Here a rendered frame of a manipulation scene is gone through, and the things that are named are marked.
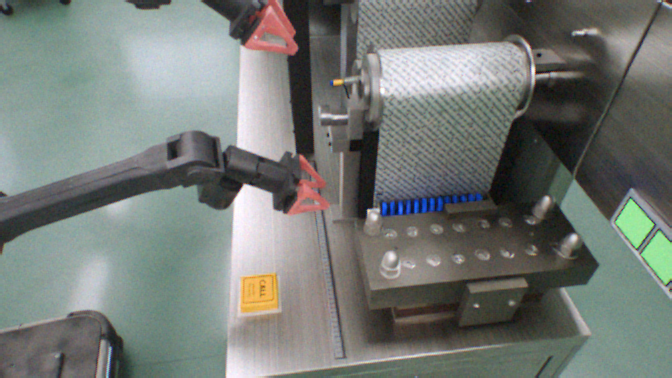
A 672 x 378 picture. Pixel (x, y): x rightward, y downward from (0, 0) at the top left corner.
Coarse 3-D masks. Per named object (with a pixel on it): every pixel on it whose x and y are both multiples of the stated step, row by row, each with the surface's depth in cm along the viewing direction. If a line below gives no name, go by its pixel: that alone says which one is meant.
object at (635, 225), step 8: (632, 200) 63; (624, 208) 64; (632, 208) 63; (624, 216) 65; (632, 216) 63; (640, 216) 62; (624, 224) 65; (632, 224) 63; (640, 224) 62; (648, 224) 60; (624, 232) 65; (632, 232) 63; (640, 232) 62; (632, 240) 64; (640, 240) 62
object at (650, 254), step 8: (656, 240) 59; (664, 240) 58; (648, 248) 61; (656, 248) 59; (664, 248) 58; (648, 256) 61; (656, 256) 60; (664, 256) 58; (656, 264) 60; (664, 264) 58; (656, 272) 60; (664, 272) 59; (664, 280) 59
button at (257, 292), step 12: (252, 276) 88; (264, 276) 88; (240, 288) 86; (252, 288) 86; (264, 288) 86; (276, 288) 86; (240, 300) 84; (252, 300) 84; (264, 300) 84; (276, 300) 84
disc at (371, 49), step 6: (372, 48) 74; (366, 54) 79; (372, 54) 74; (378, 54) 71; (378, 60) 71; (378, 66) 70; (378, 72) 71; (378, 78) 71; (378, 108) 73; (378, 114) 74; (378, 120) 74; (372, 126) 80; (378, 126) 75
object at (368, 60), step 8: (368, 56) 74; (368, 64) 73; (368, 72) 74; (376, 72) 72; (376, 80) 71; (376, 88) 72; (376, 96) 72; (520, 96) 76; (376, 104) 73; (368, 112) 77; (376, 112) 74; (368, 120) 78
